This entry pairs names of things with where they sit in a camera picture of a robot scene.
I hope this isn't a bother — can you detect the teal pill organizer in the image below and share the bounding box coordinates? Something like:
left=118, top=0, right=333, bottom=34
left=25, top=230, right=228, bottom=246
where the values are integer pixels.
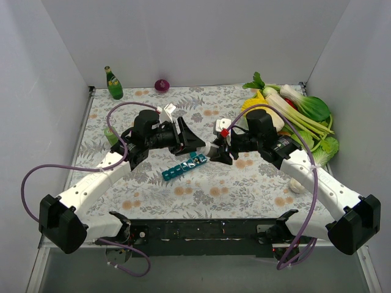
left=161, top=152, right=207, bottom=181

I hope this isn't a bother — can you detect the white pill bottle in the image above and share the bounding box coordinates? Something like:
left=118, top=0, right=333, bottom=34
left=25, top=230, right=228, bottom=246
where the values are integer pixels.
left=199, top=144, right=219, bottom=157

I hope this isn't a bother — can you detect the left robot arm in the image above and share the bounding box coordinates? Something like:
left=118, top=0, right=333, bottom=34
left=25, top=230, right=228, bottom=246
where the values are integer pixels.
left=39, top=110, right=210, bottom=254

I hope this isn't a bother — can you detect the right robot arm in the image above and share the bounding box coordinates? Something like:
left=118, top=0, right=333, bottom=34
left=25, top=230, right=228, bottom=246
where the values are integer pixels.
left=209, top=109, right=381, bottom=255

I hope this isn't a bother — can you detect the floral table mat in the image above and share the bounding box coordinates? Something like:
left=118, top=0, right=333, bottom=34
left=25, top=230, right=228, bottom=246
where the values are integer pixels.
left=59, top=85, right=342, bottom=220

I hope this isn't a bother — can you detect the yellow napa cabbage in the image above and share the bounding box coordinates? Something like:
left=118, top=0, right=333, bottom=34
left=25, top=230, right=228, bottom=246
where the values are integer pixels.
left=241, top=90, right=285, bottom=132

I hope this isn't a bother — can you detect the purple onion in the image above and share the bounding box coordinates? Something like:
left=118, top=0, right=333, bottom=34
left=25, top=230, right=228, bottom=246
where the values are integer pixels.
left=154, top=79, right=170, bottom=92

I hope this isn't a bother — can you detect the green can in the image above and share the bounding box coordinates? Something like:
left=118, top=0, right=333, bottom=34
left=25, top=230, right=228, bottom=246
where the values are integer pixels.
left=104, top=127, right=119, bottom=146

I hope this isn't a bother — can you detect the red pepper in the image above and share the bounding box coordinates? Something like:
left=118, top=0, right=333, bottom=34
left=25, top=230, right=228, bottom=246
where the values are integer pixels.
left=284, top=98, right=298, bottom=111

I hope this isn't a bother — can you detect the parsley leaf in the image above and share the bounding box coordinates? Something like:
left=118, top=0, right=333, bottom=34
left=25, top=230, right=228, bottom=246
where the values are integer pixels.
left=243, top=71, right=265, bottom=90

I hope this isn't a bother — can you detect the green glass bottle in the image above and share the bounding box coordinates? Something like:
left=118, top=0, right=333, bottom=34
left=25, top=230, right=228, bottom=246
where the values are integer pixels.
left=104, top=66, right=123, bottom=100

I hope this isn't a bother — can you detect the bok choy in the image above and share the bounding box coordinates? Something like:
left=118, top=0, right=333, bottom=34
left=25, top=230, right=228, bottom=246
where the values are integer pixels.
left=279, top=84, right=331, bottom=122

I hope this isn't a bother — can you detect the green lettuce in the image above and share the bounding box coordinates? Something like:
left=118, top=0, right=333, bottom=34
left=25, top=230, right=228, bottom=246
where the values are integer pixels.
left=279, top=125, right=339, bottom=154

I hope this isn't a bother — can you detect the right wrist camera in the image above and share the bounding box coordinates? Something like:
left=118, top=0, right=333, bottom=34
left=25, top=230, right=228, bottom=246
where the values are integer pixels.
left=213, top=118, right=232, bottom=137

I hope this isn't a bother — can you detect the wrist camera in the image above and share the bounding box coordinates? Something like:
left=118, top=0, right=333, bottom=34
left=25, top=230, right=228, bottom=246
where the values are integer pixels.
left=159, top=103, right=176, bottom=123
left=213, top=118, right=232, bottom=137

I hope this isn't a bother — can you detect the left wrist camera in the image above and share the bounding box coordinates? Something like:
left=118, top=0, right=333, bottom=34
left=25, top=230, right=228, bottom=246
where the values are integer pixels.
left=159, top=103, right=176, bottom=123

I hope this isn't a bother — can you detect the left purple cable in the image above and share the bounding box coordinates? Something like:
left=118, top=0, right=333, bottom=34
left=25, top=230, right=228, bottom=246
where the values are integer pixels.
left=20, top=101, right=152, bottom=277

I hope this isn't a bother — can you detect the purple cable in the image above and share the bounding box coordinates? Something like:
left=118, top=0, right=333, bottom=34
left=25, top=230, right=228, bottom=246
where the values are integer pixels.
left=20, top=101, right=152, bottom=277
left=221, top=103, right=319, bottom=272

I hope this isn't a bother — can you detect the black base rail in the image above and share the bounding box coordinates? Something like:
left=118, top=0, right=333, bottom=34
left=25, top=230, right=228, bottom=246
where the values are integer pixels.
left=95, top=211, right=313, bottom=258

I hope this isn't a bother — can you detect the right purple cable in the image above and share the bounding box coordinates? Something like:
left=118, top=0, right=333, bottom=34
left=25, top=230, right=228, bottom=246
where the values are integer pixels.
left=221, top=103, right=319, bottom=272

